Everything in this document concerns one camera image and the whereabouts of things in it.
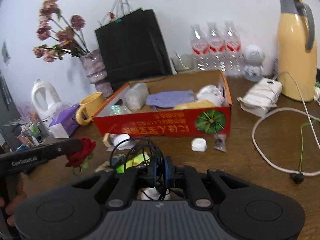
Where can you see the white power strip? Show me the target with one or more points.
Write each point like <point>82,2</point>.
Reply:
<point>317,92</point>

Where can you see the clear cotton swab container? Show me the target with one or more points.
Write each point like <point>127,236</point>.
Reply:
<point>136,97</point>

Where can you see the white charger plug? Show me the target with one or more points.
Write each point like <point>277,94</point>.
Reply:
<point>152,193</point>

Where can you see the purple tissue pack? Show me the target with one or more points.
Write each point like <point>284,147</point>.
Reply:
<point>65,125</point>

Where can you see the white robot-shaped speaker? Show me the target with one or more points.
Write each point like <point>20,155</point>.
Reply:
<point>253,60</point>

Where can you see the purple ribbed vase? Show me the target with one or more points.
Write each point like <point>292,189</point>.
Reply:
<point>96,72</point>

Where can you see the dried pink roses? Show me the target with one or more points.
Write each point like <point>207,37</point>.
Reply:
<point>65,33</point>

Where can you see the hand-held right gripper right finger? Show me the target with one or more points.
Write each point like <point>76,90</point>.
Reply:
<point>168,173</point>

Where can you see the clear water bottle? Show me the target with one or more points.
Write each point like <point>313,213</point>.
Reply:
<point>216,50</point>
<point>233,50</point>
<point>199,50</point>

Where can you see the red cardboard box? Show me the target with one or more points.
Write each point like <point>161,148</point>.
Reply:
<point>162,125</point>

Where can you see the white detergent jug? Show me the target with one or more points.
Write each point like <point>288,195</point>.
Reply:
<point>53,97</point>

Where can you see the yellow thermos jug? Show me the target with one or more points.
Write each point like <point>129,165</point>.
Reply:
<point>295,55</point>

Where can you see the clear glass container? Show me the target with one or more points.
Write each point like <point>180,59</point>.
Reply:
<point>183,63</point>

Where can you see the purple knit cloth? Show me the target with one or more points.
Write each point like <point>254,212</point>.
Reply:
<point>170,98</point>

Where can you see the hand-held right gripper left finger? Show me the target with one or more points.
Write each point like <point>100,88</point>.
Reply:
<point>152,173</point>

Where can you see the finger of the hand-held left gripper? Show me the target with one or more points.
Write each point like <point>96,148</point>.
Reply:
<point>65,148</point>

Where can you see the white power adapter pack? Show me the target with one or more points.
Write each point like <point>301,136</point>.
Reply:
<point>260,97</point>

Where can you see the green tissue packet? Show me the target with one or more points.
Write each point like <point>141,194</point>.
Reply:
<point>132,162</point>

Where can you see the yellow mug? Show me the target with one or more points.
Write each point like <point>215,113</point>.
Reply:
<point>91,102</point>

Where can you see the small clear bag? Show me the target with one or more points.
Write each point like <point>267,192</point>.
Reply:
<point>220,142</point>

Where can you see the small wooden block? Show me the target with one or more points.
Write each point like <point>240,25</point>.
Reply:
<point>107,140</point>

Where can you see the red artificial rose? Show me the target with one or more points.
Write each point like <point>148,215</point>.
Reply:
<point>85,150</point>

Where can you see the clear iridescent plastic bag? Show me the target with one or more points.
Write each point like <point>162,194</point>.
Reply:
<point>120,110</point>

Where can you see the white paper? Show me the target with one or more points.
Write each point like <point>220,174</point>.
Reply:
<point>210,92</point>

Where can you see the white round container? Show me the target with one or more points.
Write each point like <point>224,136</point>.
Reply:
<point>121,140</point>

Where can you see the person's left hand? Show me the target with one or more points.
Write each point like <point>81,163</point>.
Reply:
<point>10,212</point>

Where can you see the cluttered shelf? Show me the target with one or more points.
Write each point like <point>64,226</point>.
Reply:
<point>30,132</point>

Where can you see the black paper bag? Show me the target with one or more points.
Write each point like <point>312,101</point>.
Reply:
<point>130,47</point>

